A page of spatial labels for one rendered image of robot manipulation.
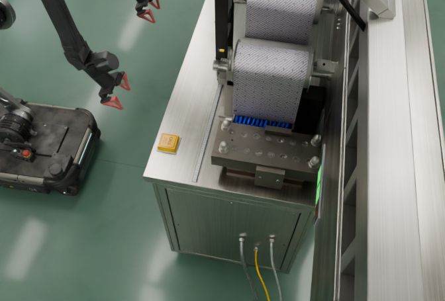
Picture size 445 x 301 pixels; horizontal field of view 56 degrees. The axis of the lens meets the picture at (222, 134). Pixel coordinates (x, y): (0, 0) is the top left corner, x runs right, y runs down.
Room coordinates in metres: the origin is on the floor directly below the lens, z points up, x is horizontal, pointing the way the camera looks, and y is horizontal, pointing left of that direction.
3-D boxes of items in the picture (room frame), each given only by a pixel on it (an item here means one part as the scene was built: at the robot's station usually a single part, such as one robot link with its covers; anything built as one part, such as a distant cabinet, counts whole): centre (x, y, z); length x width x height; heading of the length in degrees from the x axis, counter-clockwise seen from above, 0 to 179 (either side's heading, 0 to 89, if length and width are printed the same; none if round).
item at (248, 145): (0.83, -0.17, 1.00); 0.40 x 0.16 x 0.06; 79
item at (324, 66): (0.98, -0.34, 1.28); 0.06 x 0.05 x 0.02; 79
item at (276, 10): (1.14, -0.19, 1.16); 0.39 x 0.23 x 0.51; 169
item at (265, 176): (0.73, -0.17, 0.96); 0.10 x 0.03 x 0.11; 79
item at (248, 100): (0.95, -0.15, 1.11); 0.23 x 0.01 x 0.18; 79
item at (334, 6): (1.22, -0.38, 1.33); 0.07 x 0.07 x 0.07; 79
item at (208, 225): (1.95, -0.28, 0.43); 2.52 x 0.64 x 0.86; 169
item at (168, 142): (0.92, 0.21, 0.91); 0.07 x 0.07 x 0.02; 79
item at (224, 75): (1.08, -0.01, 1.05); 0.06 x 0.05 x 0.31; 79
